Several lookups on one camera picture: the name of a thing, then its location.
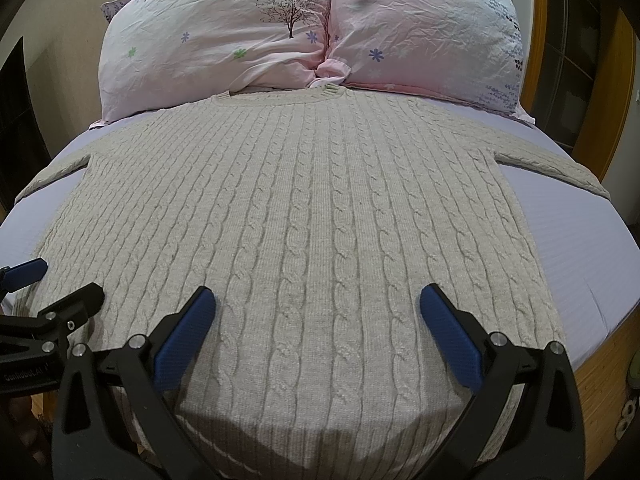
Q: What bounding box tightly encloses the dark wall television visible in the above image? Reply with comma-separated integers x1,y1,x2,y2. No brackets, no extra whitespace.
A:
0,38,51,212

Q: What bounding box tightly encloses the pink floral pillow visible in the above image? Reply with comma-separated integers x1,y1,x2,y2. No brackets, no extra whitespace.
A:
98,0,330,122
316,0,532,122

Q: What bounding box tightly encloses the beige cable knit sweater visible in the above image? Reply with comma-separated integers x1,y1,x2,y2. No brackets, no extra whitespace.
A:
15,87,603,479

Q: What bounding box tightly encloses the lavender bed sheet mattress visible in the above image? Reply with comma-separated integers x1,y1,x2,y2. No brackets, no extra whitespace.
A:
1,99,639,370

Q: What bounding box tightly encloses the pink floral left pillow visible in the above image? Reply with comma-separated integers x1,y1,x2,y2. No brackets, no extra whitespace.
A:
98,0,330,122

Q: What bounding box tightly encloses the wooden framed glass door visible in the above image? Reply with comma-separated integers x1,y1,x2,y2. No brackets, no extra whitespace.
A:
522,0,637,179

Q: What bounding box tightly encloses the pink floral right pillow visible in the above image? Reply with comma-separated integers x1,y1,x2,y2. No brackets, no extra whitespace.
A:
316,0,532,122

